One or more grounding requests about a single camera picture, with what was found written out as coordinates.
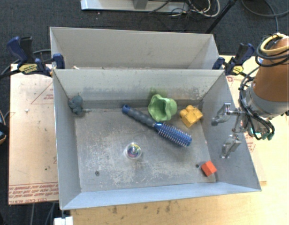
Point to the grey metal bin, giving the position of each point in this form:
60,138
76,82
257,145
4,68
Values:
135,167

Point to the brown cardboard board, red print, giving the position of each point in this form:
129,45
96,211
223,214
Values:
32,137

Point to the grey toy animal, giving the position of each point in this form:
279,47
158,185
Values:
76,104

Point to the yellow toy block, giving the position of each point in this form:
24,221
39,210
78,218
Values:
191,116

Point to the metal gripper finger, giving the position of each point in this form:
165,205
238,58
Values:
230,145
220,116

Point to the orange-red block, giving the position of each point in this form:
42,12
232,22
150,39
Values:
208,168

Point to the blue hairbrush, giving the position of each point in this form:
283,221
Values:
168,129

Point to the clear iridescent ball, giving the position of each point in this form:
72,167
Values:
133,151

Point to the green wavy-rimmed cup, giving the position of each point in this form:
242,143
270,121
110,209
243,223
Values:
162,108

